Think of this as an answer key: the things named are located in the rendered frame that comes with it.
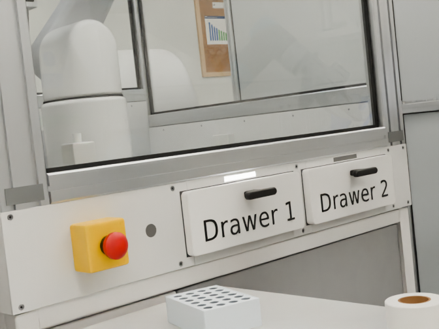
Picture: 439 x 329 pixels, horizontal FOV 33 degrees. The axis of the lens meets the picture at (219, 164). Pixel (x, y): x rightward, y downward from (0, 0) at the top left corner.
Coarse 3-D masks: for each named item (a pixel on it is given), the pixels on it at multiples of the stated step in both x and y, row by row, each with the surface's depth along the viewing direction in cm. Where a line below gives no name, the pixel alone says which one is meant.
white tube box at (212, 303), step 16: (208, 288) 108; (224, 288) 106; (176, 304) 102; (192, 304) 99; (208, 304) 98; (224, 304) 97; (240, 304) 97; (256, 304) 98; (176, 320) 102; (192, 320) 98; (208, 320) 94; (224, 320) 96; (240, 320) 97; (256, 320) 98
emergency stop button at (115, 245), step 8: (112, 232) 106; (120, 232) 107; (104, 240) 106; (112, 240) 105; (120, 240) 106; (104, 248) 105; (112, 248) 105; (120, 248) 106; (112, 256) 106; (120, 256) 106
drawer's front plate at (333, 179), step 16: (368, 160) 158; (384, 160) 162; (304, 176) 145; (320, 176) 146; (336, 176) 150; (352, 176) 154; (368, 176) 158; (384, 176) 162; (304, 192) 145; (320, 192) 146; (336, 192) 150; (352, 192) 153; (368, 192) 157; (320, 208) 146; (336, 208) 150; (352, 208) 153; (368, 208) 157
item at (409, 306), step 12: (396, 300) 88; (408, 300) 90; (420, 300) 89; (432, 300) 87; (396, 312) 86; (408, 312) 85; (420, 312) 85; (432, 312) 85; (396, 324) 86; (408, 324) 85; (420, 324) 85; (432, 324) 85
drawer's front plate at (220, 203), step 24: (192, 192) 123; (216, 192) 127; (240, 192) 131; (288, 192) 140; (192, 216) 123; (216, 216) 127; (240, 216) 131; (264, 216) 135; (288, 216) 140; (192, 240) 123; (216, 240) 127; (240, 240) 131
